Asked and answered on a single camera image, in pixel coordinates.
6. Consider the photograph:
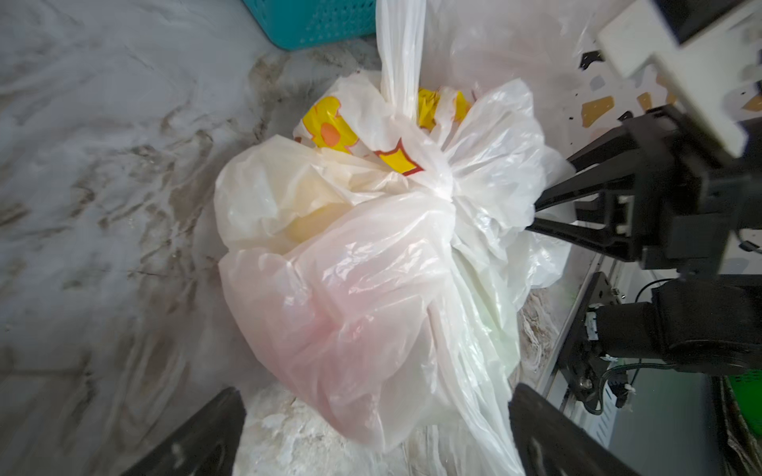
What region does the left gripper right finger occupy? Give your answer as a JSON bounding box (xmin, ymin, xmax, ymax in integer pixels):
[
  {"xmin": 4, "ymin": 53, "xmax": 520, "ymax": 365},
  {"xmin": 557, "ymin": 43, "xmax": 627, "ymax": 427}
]
[{"xmin": 509, "ymin": 384, "xmax": 637, "ymax": 476}]

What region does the teal plastic basket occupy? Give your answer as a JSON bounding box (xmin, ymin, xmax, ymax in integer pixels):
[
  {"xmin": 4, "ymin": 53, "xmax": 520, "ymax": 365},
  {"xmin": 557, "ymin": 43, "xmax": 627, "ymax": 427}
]
[{"xmin": 242, "ymin": 0, "xmax": 376, "ymax": 51}]

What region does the aluminium front rail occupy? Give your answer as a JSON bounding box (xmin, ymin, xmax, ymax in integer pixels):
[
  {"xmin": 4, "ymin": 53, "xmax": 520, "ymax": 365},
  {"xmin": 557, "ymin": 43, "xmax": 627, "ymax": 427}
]
[{"xmin": 538, "ymin": 252, "xmax": 623, "ymax": 447}]

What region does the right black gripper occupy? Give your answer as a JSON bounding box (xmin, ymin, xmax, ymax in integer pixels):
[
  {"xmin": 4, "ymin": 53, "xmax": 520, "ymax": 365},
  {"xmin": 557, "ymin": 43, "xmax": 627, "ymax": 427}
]
[{"xmin": 527, "ymin": 106, "xmax": 761, "ymax": 280}]

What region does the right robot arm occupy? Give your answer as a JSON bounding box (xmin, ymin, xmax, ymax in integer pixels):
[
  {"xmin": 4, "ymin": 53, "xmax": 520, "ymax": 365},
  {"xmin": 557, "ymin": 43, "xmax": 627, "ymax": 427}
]
[{"xmin": 531, "ymin": 105, "xmax": 761, "ymax": 375}]

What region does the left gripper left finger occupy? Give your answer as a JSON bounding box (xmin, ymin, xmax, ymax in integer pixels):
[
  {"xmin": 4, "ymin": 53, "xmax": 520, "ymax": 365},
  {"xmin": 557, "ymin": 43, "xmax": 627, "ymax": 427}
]
[{"xmin": 124, "ymin": 387, "xmax": 246, "ymax": 476}]

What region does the white plastic bag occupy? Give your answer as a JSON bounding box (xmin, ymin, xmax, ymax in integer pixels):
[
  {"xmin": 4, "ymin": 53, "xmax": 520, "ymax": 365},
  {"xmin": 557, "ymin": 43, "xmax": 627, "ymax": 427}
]
[
  {"xmin": 214, "ymin": 1, "xmax": 573, "ymax": 475},
  {"xmin": 421, "ymin": 1, "xmax": 636, "ymax": 156}
]

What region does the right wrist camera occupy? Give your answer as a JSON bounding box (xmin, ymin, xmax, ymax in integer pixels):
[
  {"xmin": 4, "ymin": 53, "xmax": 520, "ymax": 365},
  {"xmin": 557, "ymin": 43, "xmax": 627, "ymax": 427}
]
[{"xmin": 597, "ymin": 1, "xmax": 761, "ymax": 158}]

